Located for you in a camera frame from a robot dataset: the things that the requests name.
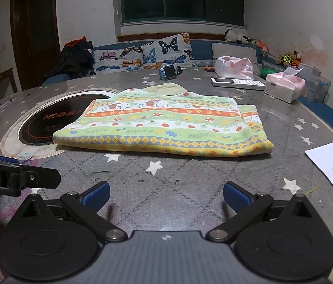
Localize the black pen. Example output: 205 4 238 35
0 99 16 118

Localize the round black induction cooktop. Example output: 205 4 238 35
2 90 123 159

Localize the colourful plush toy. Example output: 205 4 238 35
248 38 269 57

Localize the black and white plush toy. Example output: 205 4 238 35
225 29 251 43

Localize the group of small plush toys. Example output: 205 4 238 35
276 50 302 67

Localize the patterned green children's jacket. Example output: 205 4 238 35
53 82 274 157

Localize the clear plastic container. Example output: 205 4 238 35
298 63 331 104

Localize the butterfly print pillow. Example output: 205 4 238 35
92 32 195 75

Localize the black clothes pile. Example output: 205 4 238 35
47 37 96 79

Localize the pink tissue pack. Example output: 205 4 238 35
265 67 306 103

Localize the pink and white plastic bag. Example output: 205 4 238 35
215 56 254 79

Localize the grey pillow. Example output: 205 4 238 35
212 42 257 64

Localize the blue chair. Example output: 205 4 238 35
42 73 72 86

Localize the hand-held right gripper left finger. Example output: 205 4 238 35
11 181 127 241

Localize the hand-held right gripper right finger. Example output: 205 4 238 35
206 182 322 242

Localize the flat white device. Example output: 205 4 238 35
211 77 266 91

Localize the brown wooden door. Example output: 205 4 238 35
10 0 62 91

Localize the blue smartwatch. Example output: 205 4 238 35
158 64 182 81

